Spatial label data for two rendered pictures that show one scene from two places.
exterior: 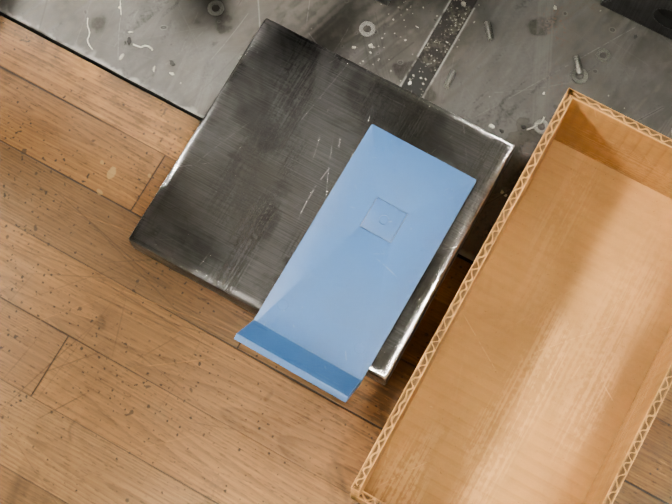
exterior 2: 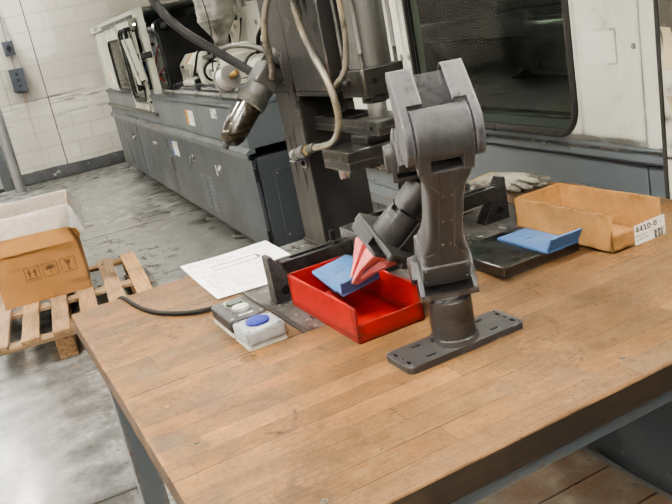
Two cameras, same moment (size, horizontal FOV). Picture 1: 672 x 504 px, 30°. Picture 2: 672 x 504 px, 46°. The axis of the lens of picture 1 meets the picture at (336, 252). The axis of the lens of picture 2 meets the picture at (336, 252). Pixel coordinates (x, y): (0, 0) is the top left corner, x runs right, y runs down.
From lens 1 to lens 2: 134 cm
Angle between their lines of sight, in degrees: 65
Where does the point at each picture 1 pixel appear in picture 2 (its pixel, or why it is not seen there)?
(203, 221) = (507, 259)
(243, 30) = not seen: hidden behind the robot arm
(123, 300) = (521, 281)
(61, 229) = (488, 288)
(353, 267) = (539, 240)
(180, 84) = not seen: hidden behind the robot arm
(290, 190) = (507, 249)
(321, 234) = (525, 243)
